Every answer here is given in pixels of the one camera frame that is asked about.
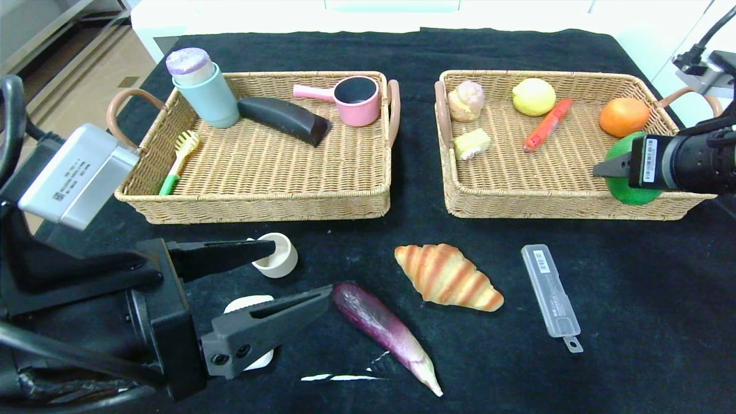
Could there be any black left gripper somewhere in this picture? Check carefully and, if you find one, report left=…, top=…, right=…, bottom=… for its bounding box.
left=90, top=237, right=334, bottom=402

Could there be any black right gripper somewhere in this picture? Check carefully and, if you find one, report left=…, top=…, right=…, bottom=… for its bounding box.
left=592, top=133, right=713, bottom=194

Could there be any green lime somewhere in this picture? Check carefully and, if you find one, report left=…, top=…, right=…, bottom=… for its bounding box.
left=604, top=132, right=663, bottom=206

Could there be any purple eggplant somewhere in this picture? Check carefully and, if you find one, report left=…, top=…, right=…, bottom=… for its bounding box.
left=332, top=281, right=444, bottom=398

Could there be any clear plastic slim case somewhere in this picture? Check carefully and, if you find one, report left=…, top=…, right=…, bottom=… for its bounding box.
left=521, top=244, right=584, bottom=353

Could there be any striped golden croissant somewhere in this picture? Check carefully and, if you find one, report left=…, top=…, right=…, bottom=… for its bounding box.
left=394, top=243, right=505, bottom=313

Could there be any wicker basket with food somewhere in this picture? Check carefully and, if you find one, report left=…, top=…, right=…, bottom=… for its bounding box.
left=434, top=70, right=724, bottom=221

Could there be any wicker basket with kitchenware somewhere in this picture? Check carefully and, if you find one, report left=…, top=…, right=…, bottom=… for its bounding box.
left=106, top=71, right=401, bottom=225

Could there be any white soap bar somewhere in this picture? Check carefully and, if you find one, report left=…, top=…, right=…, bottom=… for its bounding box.
left=223, top=295, right=275, bottom=371

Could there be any orange fruit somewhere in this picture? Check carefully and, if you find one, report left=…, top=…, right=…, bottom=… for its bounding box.
left=599, top=97, right=651, bottom=139

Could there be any small beige cup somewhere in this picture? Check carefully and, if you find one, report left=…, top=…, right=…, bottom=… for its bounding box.
left=247, top=232, right=299, bottom=279

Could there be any orange red carrot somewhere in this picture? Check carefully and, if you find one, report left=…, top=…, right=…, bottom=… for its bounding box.
left=522, top=98, right=573, bottom=153

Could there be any yellow lemon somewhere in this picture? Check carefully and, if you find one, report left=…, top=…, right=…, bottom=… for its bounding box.
left=512, top=78, right=557, bottom=117

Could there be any yellow cake slice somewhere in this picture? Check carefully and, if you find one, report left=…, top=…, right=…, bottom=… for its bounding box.
left=453, top=128, right=492, bottom=161

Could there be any yellow green dish brush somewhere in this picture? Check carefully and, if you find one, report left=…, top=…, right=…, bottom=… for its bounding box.
left=158, top=130, right=201, bottom=196

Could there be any pink cream puff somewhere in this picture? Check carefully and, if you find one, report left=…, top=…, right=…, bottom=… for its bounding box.
left=447, top=80, right=486, bottom=122

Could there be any black curved wedge block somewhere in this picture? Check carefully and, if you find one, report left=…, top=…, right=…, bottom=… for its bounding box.
left=237, top=96, right=333, bottom=148

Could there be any teal thermos with purple lid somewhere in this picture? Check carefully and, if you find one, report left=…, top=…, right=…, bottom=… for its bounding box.
left=166, top=47, right=240, bottom=129

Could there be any pink toy saucepan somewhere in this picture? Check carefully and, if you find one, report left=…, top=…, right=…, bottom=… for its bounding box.
left=293, top=75, right=382, bottom=127

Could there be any grey metal rack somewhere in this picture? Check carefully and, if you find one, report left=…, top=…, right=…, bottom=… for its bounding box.
left=0, top=0, right=132, bottom=121

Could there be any black right camera cable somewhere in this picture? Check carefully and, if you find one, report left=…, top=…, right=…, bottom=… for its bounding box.
left=687, top=5, right=736, bottom=64

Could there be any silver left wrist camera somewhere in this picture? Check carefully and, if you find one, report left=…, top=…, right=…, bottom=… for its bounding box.
left=17, top=124, right=140, bottom=231

